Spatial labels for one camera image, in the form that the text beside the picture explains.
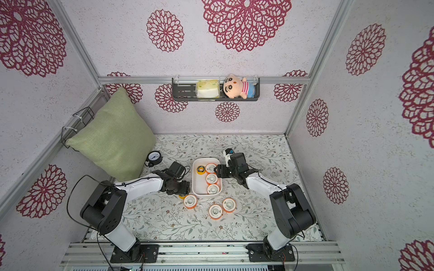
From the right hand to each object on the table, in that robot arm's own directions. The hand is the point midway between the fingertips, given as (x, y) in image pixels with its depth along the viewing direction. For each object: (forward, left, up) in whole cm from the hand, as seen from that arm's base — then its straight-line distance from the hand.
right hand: (218, 167), depth 91 cm
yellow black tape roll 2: (-14, +19, -9) cm, 25 cm away
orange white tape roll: (+5, +5, -9) cm, 12 cm away
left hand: (-10, +18, -9) cm, 23 cm away
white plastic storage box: (-4, +7, -10) cm, 13 cm away
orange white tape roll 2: (-2, +4, -10) cm, 10 cm away
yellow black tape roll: (+5, +11, -10) cm, 16 cm away
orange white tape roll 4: (-16, +14, -9) cm, 23 cm away
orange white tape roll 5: (-17, -6, -10) cm, 21 cm away
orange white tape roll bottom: (-21, +1, -10) cm, 23 cm away
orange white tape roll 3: (-9, +3, -9) cm, 13 cm away
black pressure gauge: (+11, +40, -8) cm, 43 cm away
